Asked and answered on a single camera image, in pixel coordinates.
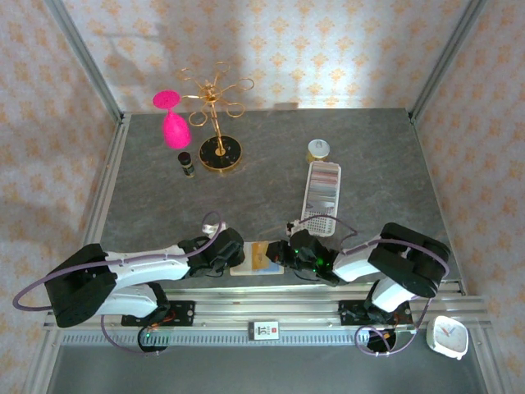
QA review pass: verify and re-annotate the white slotted plastic basket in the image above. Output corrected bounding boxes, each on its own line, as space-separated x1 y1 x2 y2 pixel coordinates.
300 160 343 238

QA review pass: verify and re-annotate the stack of coloured cards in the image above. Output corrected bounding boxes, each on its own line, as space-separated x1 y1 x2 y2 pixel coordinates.
307 163 340 214

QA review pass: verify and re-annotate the pink wine glass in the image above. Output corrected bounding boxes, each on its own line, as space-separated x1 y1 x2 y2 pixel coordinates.
152 89 193 149

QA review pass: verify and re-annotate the grey slotted cable duct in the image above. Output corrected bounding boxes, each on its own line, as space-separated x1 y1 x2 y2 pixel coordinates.
61 331 415 346

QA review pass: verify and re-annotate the white alarm clock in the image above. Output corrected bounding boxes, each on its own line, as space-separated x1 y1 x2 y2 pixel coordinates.
425 314 470 361

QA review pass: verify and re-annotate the small yellow lidded jar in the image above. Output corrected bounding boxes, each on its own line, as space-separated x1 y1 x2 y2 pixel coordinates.
306 139 331 165

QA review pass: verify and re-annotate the small dark bottle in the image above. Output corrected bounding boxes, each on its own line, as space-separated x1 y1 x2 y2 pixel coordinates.
176 150 197 179

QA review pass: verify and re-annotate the grey metal frame post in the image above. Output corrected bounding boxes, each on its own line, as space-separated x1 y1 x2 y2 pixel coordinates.
409 0 489 123
43 0 126 124

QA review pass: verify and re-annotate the white label tag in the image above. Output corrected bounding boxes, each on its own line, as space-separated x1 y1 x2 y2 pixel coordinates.
248 321 281 341

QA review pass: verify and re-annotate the gold wire glass rack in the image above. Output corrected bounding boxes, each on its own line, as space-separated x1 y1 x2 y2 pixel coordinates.
176 61 255 174

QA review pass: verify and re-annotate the aluminium table side rail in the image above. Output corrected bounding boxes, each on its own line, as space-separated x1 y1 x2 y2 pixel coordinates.
76 113 132 275

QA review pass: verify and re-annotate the beige card holder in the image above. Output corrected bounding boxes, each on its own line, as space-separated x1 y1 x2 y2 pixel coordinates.
229 241 285 277

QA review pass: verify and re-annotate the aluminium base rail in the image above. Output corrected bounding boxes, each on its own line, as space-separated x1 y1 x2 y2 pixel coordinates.
43 282 491 332

